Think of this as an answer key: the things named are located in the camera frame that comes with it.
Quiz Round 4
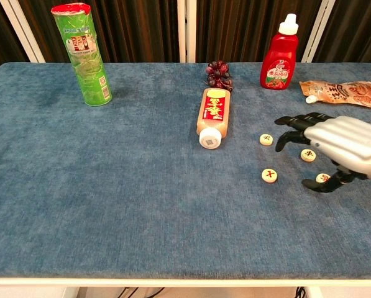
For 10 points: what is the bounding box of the green chips can red lid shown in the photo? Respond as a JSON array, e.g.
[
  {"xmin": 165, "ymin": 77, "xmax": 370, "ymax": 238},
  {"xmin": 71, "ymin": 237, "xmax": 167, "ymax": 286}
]
[{"xmin": 50, "ymin": 2, "xmax": 113, "ymax": 107}]

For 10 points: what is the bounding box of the brown spouted sauce pouch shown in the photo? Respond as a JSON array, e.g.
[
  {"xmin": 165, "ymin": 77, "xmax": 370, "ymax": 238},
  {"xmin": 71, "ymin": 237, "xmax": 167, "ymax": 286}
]
[{"xmin": 299, "ymin": 79, "xmax": 371, "ymax": 109}]

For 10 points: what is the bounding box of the white metal frame post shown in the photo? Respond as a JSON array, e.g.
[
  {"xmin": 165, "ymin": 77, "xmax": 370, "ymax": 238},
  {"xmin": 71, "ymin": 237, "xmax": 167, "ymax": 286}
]
[
  {"xmin": 300, "ymin": 0, "xmax": 337, "ymax": 63},
  {"xmin": 0, "ymin": 0, "xmax": 46, "ymax": 63},
  {"xmin": 176, "ymin": 0, "xmax": 198, "ymax": 63}
]

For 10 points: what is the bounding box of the red label drink bottle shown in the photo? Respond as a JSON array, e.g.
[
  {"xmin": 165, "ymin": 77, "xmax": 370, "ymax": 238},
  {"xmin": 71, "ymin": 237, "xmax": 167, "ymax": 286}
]
[{"xmin": 196, "ymin": 87, "xmax": 232, "ymax": 150}]

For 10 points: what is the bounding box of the blue velvet table cloth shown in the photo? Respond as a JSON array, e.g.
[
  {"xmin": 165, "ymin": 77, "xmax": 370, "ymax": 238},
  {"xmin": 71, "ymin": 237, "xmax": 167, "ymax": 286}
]
[{"xmin": 0, "ymin": 61, "xmax": 371, "ymax": 280}]

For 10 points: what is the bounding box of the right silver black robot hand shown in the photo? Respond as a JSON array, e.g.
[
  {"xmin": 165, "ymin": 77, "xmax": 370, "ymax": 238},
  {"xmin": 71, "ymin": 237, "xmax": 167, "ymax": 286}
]
[{"xmin": 274, "ymin": 112, "xmax": 371, "ymax": 194}]

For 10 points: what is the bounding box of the red ketchup squeeze bottle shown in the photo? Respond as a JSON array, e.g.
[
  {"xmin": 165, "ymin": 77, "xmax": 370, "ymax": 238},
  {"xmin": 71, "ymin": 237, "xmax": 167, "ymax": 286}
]
[{"xmin": 259, "ymin": 13, "xmax": 300, "ymax": 91}]

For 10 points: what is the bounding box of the dark red grape bunch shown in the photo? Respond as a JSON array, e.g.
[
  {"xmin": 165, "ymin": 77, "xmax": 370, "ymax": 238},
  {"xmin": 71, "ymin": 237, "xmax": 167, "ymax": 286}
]
[{"xmin": 206, "ymin": 60, "xmax": 235, "ymax": 93}]

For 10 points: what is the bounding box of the dark brown pleated curtain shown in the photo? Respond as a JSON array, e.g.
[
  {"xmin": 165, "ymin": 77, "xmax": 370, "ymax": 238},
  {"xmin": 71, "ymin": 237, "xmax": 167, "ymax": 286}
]
[{"xmin": 0, "ymin": 0, "xmax": 371, "ymax": 77}]

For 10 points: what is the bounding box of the white table frame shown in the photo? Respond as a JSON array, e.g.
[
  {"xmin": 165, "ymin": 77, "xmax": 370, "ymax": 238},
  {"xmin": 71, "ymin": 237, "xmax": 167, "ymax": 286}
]
[{"xmin": 0, "ymin": 277, "xmax": 371, "ymax": 298}]

